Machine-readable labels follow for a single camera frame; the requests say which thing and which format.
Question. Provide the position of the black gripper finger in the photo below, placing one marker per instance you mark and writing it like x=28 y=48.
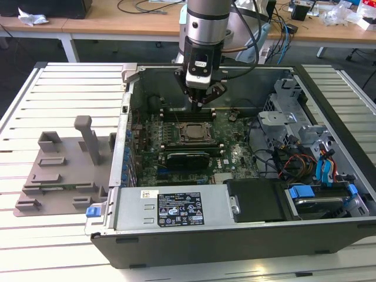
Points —
x=180 y=80
x=217 y=91

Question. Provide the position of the silver CPU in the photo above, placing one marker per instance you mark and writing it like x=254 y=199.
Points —
x=196 y=131

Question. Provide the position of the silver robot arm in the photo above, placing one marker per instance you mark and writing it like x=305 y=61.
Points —
x=205 y=26

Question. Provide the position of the CPU socket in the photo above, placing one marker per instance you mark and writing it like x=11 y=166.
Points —
x=182 y=140

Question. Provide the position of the round coin battery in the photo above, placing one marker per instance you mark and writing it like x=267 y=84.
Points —
x=233 y=117

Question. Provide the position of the white power strip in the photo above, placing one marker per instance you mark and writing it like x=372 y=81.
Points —
x=264 y=54

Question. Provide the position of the grey case latch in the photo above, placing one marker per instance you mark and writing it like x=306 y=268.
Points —
x=129 y=72

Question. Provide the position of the silver drive cage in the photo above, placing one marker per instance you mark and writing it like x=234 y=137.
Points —
x=282 y=117

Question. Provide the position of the green motherboard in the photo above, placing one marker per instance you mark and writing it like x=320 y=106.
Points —
x=232 y=164

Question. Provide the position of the black graphics card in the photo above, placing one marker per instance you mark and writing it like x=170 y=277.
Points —
x=185 y=161

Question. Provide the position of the small flat black device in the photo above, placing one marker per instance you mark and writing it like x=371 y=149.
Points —
x=292 y=28

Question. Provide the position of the silver chipset heatsink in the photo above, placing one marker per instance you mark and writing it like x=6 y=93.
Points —
x=223 y=178

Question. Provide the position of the wooden desk white legs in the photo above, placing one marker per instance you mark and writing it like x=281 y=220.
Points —
x=323 y=33
x=102 y=25

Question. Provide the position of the small black box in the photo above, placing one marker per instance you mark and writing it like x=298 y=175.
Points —
x=300 y=13

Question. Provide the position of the black plastic drive cover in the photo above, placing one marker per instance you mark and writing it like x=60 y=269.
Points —
x=255 y=202

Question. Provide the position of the clear plastic bags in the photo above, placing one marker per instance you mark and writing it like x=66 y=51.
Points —
x=337 y=13

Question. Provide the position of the blue disk carrier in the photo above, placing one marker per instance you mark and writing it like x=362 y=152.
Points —
x=301 y=194

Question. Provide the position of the silver power supply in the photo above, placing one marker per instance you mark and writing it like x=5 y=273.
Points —
x=132 y=211

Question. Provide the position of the black chair base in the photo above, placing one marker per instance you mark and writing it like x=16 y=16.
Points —
x=357 y=53

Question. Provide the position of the grey parts rack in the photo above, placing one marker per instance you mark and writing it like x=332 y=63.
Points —
x=70 y=176

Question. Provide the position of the silver hard disk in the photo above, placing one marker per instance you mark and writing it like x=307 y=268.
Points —
x=317 y=203

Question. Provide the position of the large black box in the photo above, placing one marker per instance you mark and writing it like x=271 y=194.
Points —
x=44 y=7

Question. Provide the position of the white cardboard box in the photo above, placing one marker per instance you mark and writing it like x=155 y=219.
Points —
x=368 y=23

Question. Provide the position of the blue case latch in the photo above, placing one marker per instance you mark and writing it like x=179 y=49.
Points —
x=93 y=212

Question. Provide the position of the black PC case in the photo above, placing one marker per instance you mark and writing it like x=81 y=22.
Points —
x=205 y=249

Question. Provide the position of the crumpled white paper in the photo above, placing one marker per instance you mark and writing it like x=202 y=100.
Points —
x=32 y=18

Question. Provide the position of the green RAM stick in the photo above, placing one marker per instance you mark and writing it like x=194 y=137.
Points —
x=58 y=187

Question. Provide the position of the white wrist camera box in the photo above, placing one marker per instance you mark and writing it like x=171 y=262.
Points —
x=198 y=82

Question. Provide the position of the black camera bracket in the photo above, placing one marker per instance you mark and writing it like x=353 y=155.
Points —
x=192 y=55

